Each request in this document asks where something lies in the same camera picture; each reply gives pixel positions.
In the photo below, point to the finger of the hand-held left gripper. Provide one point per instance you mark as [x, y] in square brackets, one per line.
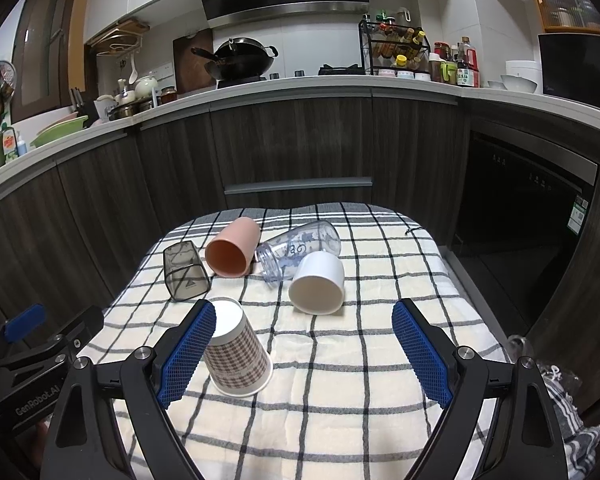
[26, 322]
[75, 332]

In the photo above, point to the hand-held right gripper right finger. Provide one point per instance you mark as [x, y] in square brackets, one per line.
[425, 355]

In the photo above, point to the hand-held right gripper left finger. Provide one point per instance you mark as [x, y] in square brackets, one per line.
[190, 350]

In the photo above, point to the brown plaid paper cup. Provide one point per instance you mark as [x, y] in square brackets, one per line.
[237, 360]

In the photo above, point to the grey transparent square cup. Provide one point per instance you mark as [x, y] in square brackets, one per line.
[186, 277]

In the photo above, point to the pink cup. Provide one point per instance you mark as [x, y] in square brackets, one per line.
[227, 257]

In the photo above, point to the white cup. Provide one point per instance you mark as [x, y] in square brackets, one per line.
[316, 287]

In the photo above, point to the clear printed glass cup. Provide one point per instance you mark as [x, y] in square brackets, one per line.
[300, 248]

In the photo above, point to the black checked cream cloth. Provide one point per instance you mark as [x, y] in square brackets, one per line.
[330, 410]

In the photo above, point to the clear plastic bag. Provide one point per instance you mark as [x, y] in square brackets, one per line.
[555, 376]

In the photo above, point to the grey plaid cloth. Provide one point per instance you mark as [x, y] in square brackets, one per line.
[575, 435]

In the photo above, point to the black built-in dishwasher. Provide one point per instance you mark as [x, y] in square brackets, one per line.
[520, 210]

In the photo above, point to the small blue capped bottle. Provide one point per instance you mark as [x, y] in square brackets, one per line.
[22, 147]

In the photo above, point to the green dish soap bottle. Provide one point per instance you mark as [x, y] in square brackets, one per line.
[9, 147]

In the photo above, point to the green basin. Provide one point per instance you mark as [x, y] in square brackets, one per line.
[62, 134]

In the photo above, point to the knife block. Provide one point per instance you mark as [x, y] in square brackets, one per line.
[82, 107]

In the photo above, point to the steel pot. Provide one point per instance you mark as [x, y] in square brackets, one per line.
[130, 111]

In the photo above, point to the dark wood base cabinets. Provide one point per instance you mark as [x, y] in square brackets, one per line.
[290, 135]

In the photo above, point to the glass jar red contents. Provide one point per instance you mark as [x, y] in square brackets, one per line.
[168, 96]

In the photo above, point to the white teapot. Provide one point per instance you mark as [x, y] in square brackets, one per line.
[146, 86]

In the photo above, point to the white ladle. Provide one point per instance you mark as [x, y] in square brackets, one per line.
[133, 72]

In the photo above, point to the brown framed glass door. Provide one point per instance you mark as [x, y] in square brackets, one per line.
[45, 50]

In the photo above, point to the dark wooden cutting board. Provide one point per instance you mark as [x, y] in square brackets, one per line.
[184, 76]

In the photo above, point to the small round seasoning jar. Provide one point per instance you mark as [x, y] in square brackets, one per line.
[405, 75]
[386, 74]
[422, 76]

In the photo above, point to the small white bowl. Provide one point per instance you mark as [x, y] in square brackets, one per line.
[495, 85]

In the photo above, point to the brown jar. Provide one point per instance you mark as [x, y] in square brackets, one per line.
[434, 70]

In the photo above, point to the large white bowl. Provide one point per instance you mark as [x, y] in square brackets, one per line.
[519, 84]

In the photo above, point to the dark sauce bottle red label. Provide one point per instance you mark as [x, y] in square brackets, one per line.
[467, 70]

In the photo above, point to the black wok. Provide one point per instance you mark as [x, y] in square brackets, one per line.
[245, 60]

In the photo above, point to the black stove burner grate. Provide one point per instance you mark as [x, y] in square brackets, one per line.
[340, 70]

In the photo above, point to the white rice cooker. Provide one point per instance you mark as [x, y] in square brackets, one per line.
[522, 67]

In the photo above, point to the hanging wooden cutting board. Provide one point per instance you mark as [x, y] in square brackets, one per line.
[125, 29]

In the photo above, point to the row of seasoning bottles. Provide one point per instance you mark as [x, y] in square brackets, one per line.
[397, 42]

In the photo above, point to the black microwave oven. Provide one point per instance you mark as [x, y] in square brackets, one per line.
[575, 72]

